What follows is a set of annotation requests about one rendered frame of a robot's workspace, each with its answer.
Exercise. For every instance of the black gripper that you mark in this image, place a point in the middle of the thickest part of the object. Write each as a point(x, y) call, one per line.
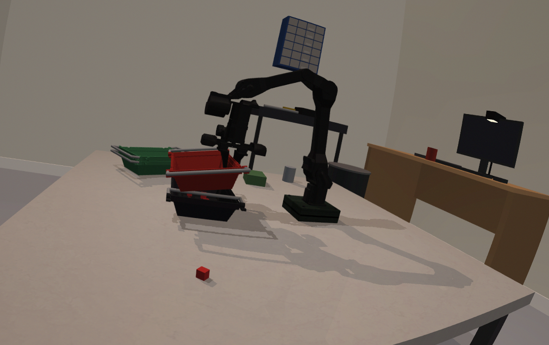
point(236, 132)

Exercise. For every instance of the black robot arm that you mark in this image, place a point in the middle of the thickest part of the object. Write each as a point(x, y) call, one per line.
point(324, 92)

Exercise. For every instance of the small green block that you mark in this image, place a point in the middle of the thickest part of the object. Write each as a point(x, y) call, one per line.
point(256, 178)

